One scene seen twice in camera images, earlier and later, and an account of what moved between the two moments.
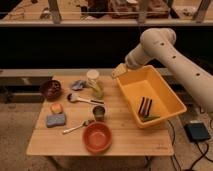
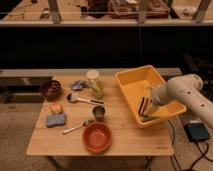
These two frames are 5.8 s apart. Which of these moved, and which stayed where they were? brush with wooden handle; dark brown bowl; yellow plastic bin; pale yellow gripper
Moved: pale yellow gripper
Stayed: brush with wooden handle; dark brown bowl; yellow plastic bin
